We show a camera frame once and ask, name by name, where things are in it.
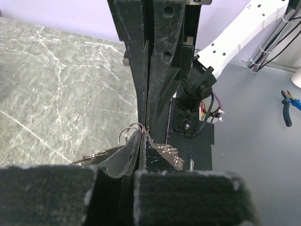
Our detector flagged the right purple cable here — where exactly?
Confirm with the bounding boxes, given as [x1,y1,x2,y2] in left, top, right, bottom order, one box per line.
[202,91,225,124]

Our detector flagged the white round container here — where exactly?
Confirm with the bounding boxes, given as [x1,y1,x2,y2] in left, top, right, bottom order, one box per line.
[291,68,301,88]

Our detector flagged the blue handled pliers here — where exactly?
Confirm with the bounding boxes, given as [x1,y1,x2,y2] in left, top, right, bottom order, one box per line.
[281,90,301,127]

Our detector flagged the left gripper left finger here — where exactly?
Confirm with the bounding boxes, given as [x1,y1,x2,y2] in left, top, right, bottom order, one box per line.
[0,131,141,226]

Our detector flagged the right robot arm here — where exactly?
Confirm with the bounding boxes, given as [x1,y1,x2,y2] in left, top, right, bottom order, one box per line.
[108,0,289,132]

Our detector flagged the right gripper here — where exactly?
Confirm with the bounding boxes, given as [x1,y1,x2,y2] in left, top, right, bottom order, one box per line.
[108,0,212,134]

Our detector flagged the wall cable bundle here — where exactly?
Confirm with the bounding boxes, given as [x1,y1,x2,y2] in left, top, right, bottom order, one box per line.
[241,0,301,73]

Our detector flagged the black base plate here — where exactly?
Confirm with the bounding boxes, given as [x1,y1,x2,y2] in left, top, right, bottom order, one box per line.
[151,98,214,170]

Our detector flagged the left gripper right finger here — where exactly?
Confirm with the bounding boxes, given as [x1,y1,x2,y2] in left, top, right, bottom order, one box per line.
[134,131,261,226]

